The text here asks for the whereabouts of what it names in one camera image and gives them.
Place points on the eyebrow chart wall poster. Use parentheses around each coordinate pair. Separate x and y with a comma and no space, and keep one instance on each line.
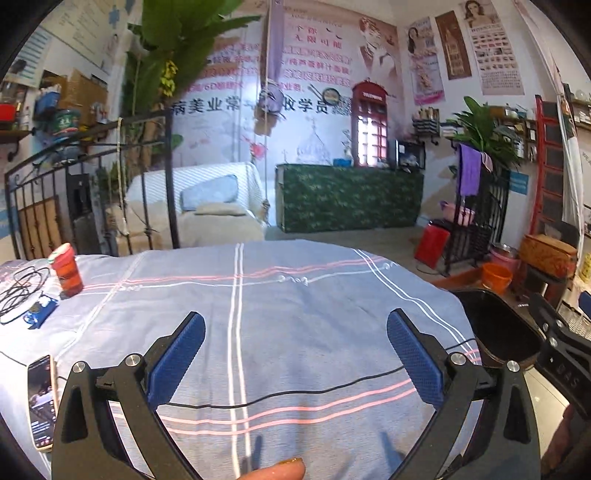
(496,55)

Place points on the pink cloth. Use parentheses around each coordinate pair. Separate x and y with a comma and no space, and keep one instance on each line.
(487,161)

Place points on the blue wall sign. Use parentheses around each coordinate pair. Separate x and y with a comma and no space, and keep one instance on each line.
(518,183)

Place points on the yellow banana bunch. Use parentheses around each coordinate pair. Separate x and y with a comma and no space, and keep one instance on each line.
(168,76)

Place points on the pink basin with metal bowl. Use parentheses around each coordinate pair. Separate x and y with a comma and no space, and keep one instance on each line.
(505,261)

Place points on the black iron bed frame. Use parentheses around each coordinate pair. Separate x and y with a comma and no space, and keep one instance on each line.
(170,184)

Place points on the red ladder shelf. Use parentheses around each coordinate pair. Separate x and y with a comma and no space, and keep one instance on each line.
(551,152)

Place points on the white roll-up banner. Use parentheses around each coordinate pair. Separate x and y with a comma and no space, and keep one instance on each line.
(572,152)

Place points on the cardboard boxes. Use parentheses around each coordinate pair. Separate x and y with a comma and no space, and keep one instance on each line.
(85,92)

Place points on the beige cushion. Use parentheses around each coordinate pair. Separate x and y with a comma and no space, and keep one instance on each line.
(221,210)

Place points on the red bag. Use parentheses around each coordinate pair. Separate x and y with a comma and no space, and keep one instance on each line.
(431,247)

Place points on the grey blue pillow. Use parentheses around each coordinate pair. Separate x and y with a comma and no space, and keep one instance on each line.
(210,191)

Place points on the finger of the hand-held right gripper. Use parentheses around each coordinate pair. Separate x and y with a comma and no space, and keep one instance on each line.
(545,318)

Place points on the wooden wall shelf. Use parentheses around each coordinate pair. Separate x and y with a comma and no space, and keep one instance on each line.
(517,138)

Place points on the brown tower wall poster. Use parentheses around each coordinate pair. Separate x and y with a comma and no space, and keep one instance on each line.
(453,46)

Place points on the black metal rack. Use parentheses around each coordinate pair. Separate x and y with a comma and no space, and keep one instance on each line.
(496,207)

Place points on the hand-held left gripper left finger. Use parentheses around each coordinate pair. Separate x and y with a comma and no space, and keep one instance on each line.
(178,355)

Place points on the large wall banner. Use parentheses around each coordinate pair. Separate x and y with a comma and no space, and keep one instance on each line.
(323,69)

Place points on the red telephone booth cabinet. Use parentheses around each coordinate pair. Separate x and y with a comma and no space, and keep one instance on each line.
(369,88)

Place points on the orange patterned stool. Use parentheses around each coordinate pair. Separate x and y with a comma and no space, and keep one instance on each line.
(549,256)

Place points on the banana plant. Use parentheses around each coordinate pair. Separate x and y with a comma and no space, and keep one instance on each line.
(184,27)

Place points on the white storage baskets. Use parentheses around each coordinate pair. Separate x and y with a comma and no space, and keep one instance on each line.
(572,323)

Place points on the dark trash bin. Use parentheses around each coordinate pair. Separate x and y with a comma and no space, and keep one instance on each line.
(494,327)

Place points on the green potted plant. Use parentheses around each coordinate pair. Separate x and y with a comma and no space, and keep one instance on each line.
(480,120)

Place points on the purple towel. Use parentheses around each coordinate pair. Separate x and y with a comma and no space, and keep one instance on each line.
(468,170)

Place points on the white swing chair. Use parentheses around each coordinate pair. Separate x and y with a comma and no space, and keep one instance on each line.
(207,173)

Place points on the pink wall poster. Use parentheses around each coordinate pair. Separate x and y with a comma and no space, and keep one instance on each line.
(425,69)

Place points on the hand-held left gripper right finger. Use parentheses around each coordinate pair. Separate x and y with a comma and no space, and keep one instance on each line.
(413,355)

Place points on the red paper cup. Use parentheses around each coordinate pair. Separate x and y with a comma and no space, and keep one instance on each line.
(69,274)

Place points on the black picture frame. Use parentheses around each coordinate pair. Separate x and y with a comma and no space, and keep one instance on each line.
(411,154)

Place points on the blue device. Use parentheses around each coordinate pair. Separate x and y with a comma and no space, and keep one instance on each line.
(39,314)

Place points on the wall shelf with bottles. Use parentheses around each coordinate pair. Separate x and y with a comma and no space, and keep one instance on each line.
(425,124)

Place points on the green floral cabinet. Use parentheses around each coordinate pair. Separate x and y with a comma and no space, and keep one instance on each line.
(351,198)

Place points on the orange bucket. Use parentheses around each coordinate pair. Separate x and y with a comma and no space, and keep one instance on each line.
(496,277)

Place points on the green bucket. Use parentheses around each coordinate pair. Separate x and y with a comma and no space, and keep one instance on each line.
(67,122)

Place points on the person's right hand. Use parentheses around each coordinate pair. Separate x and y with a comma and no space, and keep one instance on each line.
(570,438)

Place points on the smartphone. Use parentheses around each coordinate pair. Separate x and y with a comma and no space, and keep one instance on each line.
(41,406)

